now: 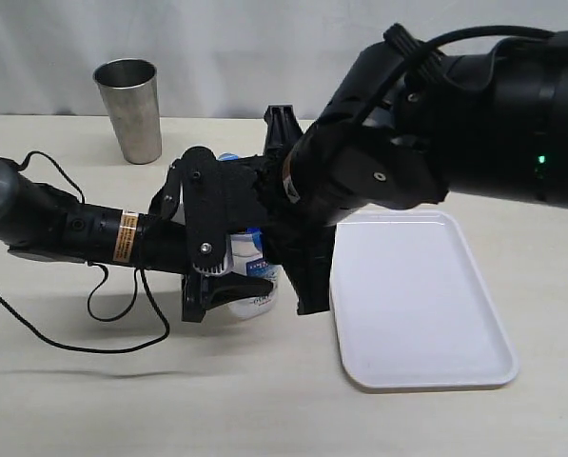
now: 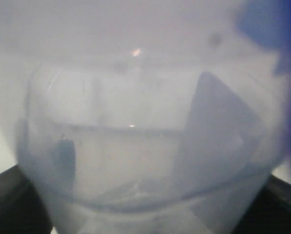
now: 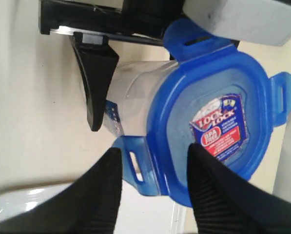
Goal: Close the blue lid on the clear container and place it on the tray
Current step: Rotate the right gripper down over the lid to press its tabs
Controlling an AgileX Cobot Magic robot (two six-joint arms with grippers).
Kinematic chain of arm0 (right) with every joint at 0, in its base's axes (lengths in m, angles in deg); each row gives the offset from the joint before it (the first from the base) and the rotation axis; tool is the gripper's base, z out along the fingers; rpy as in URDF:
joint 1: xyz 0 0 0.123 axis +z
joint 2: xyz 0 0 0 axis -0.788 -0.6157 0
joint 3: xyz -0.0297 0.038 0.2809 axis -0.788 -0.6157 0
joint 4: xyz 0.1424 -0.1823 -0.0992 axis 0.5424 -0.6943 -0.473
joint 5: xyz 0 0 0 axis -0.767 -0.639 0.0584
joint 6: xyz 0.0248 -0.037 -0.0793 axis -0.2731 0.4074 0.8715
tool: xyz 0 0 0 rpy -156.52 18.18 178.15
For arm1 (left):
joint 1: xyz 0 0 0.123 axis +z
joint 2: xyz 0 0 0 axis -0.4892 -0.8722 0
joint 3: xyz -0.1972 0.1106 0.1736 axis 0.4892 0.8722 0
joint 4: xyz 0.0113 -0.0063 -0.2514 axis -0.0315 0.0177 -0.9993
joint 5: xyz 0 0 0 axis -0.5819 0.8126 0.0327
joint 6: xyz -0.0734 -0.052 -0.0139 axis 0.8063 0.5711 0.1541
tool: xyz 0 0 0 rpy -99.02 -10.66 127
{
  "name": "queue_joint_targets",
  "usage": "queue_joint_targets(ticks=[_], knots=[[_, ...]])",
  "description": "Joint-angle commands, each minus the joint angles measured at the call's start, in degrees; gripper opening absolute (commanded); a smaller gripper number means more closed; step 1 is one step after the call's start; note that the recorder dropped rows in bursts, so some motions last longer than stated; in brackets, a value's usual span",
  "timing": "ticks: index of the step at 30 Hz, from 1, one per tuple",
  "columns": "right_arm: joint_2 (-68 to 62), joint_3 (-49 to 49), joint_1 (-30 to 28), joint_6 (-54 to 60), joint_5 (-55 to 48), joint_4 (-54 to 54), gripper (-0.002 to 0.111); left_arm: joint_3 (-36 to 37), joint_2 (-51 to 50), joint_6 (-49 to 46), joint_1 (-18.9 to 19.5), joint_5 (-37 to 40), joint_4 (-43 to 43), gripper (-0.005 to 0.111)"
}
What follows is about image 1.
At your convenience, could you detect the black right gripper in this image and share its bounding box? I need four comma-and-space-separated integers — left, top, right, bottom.
255, 105, 336, 315

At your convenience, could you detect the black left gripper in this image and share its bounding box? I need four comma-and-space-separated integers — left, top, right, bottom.
135, 183, 274, 324

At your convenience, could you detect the clear plastic tall container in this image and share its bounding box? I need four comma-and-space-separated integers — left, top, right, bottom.
227, 228, 281, 320

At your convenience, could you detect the stainless steel tumbler cup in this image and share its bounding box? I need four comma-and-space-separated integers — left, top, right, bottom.
93, 58, 162, 165

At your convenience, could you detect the blue plastic lid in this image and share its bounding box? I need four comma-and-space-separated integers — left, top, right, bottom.
217, 152, 239, 161

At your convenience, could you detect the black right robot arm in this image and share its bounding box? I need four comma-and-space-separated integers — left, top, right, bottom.
257, 24, 568, 315

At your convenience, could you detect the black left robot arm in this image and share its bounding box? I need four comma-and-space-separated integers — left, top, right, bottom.
0, 158, 274, 323

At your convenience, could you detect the white rectangular plastic tray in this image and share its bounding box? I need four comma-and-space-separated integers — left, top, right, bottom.
330, 210, 519, 391

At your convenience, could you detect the white fabric backdrop curtain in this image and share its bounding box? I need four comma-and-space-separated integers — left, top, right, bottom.
0, 1, 568, 118

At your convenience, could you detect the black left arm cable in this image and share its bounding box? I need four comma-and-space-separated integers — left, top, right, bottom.
0, 150, 171, 354

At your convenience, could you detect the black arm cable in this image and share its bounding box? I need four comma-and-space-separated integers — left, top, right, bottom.
354, 22, 558, 129
0, 150, 171, 354

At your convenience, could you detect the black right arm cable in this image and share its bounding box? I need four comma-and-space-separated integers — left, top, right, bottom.
354, 22, 558, 129

